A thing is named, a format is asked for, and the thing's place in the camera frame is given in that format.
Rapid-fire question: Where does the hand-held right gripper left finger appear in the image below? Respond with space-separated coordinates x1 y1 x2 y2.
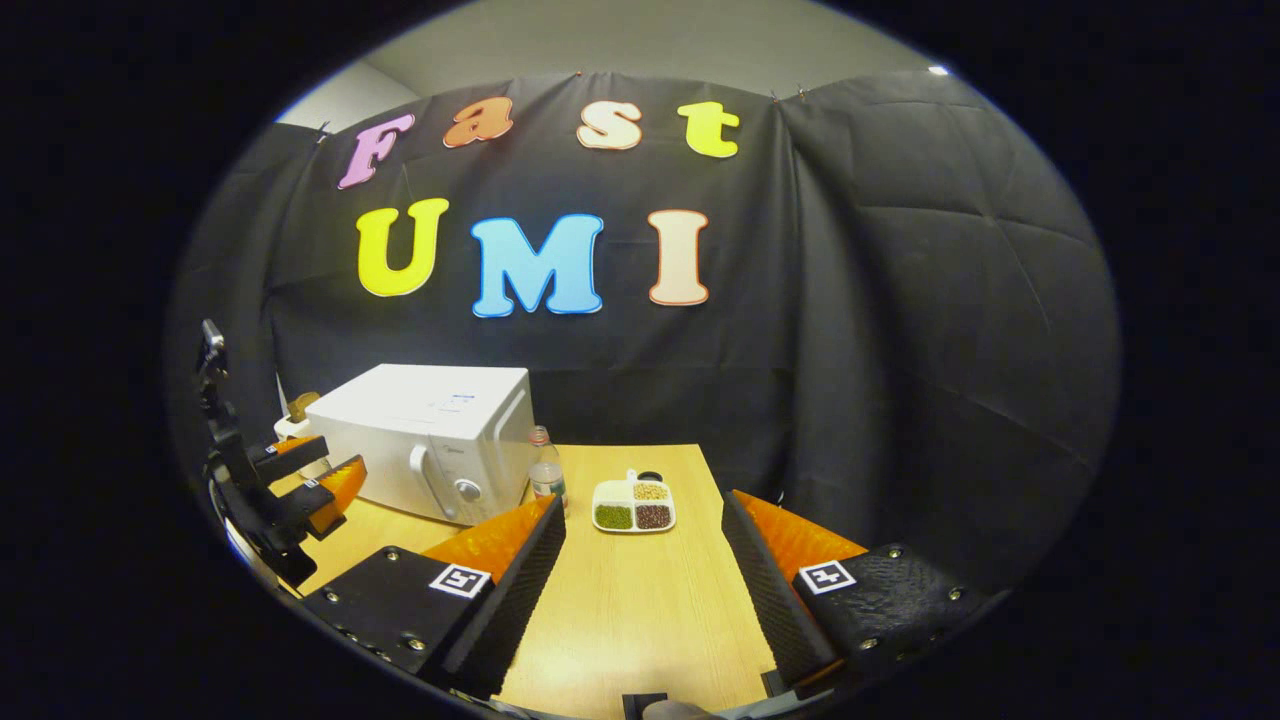
298 494 568 701

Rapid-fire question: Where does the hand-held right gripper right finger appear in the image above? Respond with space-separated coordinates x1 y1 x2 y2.
720 488 1003 703

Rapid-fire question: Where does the white microwave oven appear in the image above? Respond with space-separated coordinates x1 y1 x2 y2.
305 363 536 527

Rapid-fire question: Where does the clear bottle red label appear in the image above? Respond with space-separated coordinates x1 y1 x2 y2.
528 425 569 511

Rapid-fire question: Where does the white divided dish with beans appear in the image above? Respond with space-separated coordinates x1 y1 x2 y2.
592 470 678 535

